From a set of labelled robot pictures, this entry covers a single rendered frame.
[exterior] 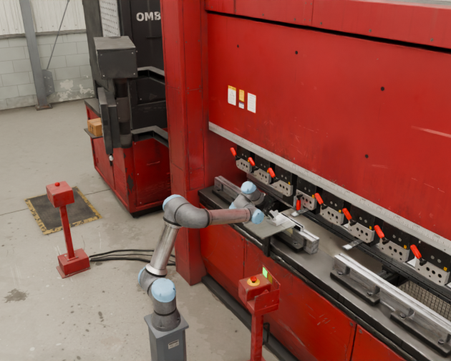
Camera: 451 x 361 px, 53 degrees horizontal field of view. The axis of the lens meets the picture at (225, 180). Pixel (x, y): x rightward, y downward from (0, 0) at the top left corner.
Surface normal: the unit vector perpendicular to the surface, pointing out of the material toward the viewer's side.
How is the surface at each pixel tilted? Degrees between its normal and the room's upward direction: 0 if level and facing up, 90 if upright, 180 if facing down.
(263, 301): 90
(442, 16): 90
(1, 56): 90
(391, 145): 90
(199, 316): 0
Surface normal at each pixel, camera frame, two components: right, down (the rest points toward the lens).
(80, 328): 0.00, -0.90
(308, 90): -0.83, 0.25
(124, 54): 0.29, 0.42
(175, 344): 0.51, 0.38
